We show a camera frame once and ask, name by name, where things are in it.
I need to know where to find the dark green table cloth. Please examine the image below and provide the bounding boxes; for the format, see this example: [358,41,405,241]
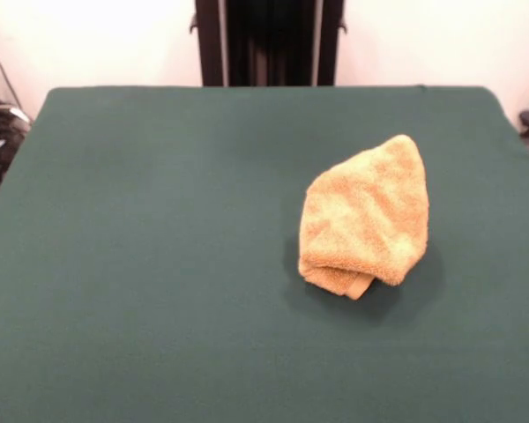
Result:
[0,85,529,423]

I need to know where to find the black robot pedestal frame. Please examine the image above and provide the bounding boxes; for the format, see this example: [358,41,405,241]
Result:
[188,0,349,87]

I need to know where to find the black cable bundle with plugs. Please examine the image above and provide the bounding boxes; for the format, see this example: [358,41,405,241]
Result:
[0,39,33,190]

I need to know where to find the tan terry towel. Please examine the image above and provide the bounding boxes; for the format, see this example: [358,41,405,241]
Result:
[296,134,432,301]

